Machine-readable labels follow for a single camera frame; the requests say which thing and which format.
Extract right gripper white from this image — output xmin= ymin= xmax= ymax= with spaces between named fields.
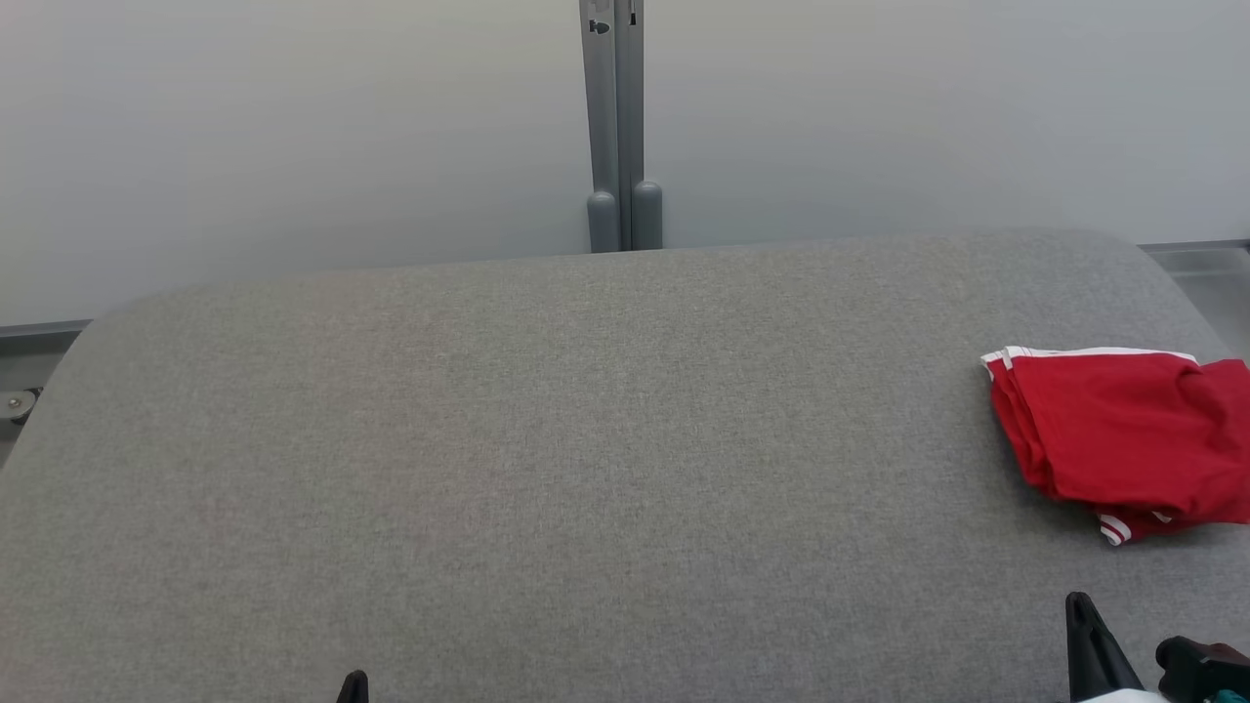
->
xmin=1064 ymin=590 xmax=1168 ymax=703

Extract red shorts with white hem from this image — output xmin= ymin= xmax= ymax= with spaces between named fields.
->
xmin=979 ymin=345 xmax=1207 ymax=518

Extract grey fabric sofa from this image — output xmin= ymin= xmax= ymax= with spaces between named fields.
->
xmin=0 ymin=229 xmax=1250 ymax=703

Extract grey metal floor foot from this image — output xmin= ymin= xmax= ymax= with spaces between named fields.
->
xmin=0 ymin=386 xmax=43 ymax=427

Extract grey partition base rail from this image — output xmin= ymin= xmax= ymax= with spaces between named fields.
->
xmin=0 ymin=320 xmax=94 ymax=357
xmin=1138 ymin=239 xmax=1250 ymax=257

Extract grey partition post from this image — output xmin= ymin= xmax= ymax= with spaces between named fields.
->
xmin=615 ymin=0 xmax=665 ymax=252
xmin=579 ymin=0 xmax=624 ymax=254

